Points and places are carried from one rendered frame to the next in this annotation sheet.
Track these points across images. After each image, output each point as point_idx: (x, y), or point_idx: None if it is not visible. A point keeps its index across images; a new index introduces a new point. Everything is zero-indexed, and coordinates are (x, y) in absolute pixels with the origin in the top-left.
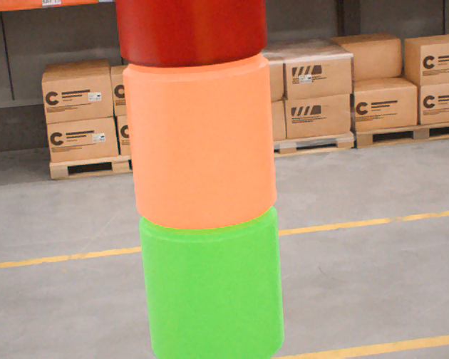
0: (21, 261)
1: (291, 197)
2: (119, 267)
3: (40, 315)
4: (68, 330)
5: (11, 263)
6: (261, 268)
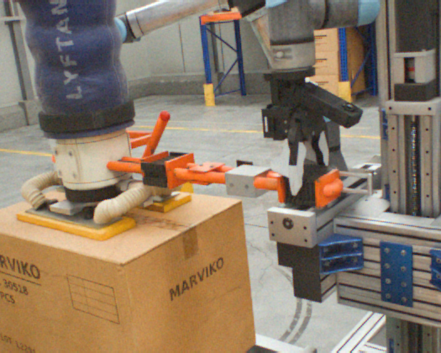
0: (373, 136)
1: None
2: None
3: (352, 156)
4: (356, 164)
5: (366, 136)
6: None
